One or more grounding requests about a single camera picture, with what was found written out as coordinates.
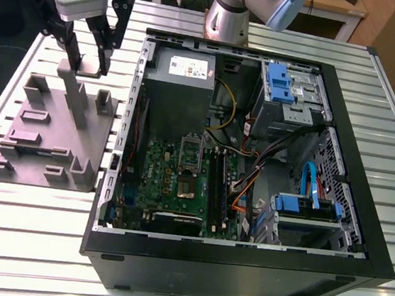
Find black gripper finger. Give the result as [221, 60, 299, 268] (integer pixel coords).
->
[0, 0, 90, 73]
[83, 0, 136, 79]

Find silver hard disk bay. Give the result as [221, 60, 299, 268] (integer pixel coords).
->
[252, 192, 372, 259]

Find black PC case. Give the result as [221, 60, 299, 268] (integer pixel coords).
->
[75, 21, 395, 296]

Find black graphics card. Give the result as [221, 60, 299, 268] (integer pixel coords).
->
[140, 207, 205, 238]

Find silver drive cage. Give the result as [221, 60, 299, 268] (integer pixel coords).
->
[247, 57, 339, 146]

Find small blue drive bracket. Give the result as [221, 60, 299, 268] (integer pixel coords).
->
[269, 85, 297, 106]

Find orange red wire bundle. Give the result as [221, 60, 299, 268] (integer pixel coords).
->
[229, 186, 253, 216]

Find grey plastic parts rack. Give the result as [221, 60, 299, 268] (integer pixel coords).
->
[0, 50, 124, 196]

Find grey power supply unit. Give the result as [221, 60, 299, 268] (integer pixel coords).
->
[137, 45, 219, 146]

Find blue VGA port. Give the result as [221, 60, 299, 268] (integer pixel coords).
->
[104, 206, 117, 224]

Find hard disk blue carrier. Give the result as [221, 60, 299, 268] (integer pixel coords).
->
[269, 192, 345, 226]

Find green motherboard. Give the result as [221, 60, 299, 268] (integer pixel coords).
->
[113, 134, 252, 243]

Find blue SATA cable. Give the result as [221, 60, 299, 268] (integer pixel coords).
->
[297, 161, 326, 211]

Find metal socket cover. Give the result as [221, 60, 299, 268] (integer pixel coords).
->
[177, 134, 206, 175]

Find blue board connector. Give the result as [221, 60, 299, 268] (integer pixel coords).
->
[123, 187, 137, 207]

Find yellow power wires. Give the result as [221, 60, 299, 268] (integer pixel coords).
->
[206, 77, 241, 133]

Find black cable bundle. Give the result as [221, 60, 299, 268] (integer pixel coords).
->
[231, 119, 330, 202]

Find black RAM slot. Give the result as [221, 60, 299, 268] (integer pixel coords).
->
[206, 148, 227, 230]
[211, 149, 233, 229]
[215, 150, 236, 229]
[203, 148, 223, 230]

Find RAM stick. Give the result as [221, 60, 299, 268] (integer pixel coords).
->
[13, 146, 58, 160]

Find large blue drive bracket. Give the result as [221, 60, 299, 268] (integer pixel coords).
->
[266, 62, 294, 91]

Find wooden desk white frame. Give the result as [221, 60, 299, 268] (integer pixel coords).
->
[140, 0, 372, 45]

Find CPU socket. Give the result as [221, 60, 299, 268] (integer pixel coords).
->
[175, 174, 201, 202]

